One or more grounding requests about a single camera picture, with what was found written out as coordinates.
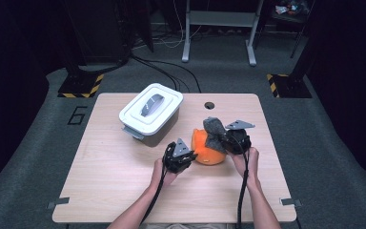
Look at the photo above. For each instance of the person's left hand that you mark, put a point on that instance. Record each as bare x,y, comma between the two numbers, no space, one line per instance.
160,175

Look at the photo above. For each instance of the black equipment cabinet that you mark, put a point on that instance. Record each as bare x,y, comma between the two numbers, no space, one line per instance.
98,28

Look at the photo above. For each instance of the orange plush toy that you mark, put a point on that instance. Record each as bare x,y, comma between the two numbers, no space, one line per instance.
208,156

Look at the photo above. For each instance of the black stand striped base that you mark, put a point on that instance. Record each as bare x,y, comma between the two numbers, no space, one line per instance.
79,86
290,86

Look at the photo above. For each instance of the person's right hand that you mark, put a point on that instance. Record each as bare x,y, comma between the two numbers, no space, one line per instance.
251,165

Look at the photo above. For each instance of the grey fuzzy cloth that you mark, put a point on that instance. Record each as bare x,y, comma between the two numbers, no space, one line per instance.
216,133

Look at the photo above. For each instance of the colourful clutter on shelf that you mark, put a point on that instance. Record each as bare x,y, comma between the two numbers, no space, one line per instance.
290,8

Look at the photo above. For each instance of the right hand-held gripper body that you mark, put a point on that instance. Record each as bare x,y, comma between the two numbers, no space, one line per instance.
238,141

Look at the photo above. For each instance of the white metal desk frame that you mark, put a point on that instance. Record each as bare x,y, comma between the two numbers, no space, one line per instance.
222,18

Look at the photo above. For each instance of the grey tape strip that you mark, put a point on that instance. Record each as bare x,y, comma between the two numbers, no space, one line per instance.
58,202
290,202

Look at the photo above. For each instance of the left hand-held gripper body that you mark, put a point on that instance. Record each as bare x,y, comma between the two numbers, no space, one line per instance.
176,160

